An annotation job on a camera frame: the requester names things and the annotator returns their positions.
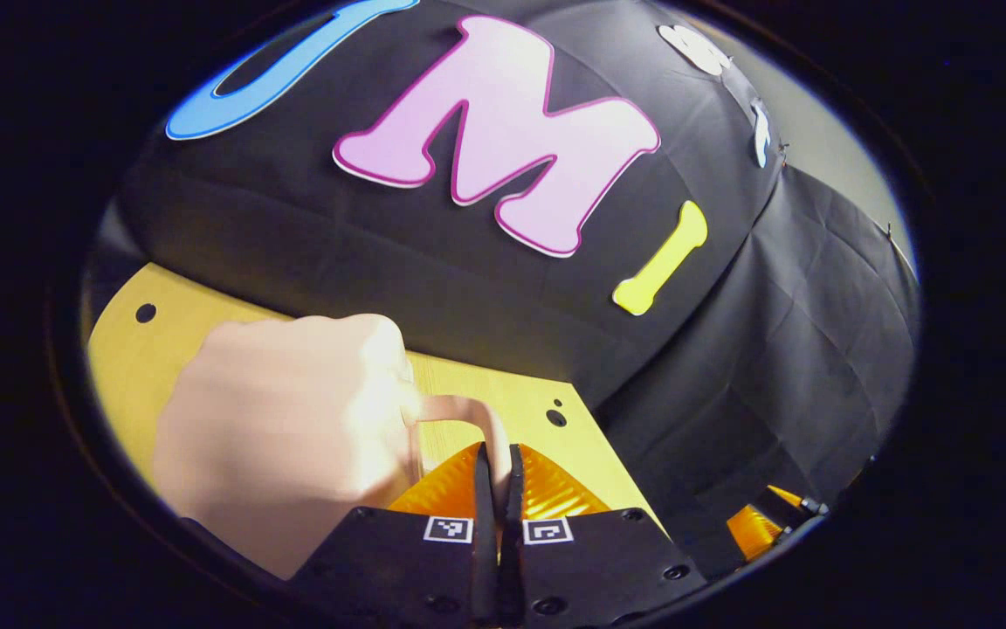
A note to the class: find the pale pink hard-shell suitcase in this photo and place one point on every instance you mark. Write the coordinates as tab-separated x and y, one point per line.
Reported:
276	437

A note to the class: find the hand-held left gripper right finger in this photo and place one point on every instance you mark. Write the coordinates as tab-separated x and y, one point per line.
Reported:
512	542

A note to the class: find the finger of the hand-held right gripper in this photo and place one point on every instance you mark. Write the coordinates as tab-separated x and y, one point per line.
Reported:
754	533
795	505

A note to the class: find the black backdrop cloth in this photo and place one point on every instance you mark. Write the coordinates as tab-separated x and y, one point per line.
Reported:
381	245

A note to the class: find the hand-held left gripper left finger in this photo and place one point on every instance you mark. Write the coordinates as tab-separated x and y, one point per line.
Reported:
485	542

